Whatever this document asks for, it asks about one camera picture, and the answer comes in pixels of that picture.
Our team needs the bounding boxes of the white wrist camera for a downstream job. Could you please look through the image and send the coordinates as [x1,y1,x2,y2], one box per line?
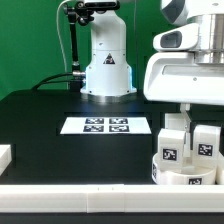
[153,23,199,52]

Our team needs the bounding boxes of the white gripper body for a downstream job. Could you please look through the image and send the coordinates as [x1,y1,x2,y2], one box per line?
[143,52,224,105]

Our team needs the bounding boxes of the white thin cable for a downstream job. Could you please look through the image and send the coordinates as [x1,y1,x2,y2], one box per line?
[55,0,72,89]

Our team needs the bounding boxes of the paper sheet with markers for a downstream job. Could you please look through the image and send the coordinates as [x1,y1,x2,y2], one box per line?
[60,117,151,135]

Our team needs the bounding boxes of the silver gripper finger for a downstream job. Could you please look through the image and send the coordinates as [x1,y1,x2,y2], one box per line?
[180,103,191,157]

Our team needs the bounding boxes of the white front fence bar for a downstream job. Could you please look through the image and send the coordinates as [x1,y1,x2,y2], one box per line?
[0,185,224,213]

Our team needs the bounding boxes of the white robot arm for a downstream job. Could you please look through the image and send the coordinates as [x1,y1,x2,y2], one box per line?
[83,0,224,111]

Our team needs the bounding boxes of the white left fence bar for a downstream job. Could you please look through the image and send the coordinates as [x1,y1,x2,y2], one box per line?
[0,145,12,176]

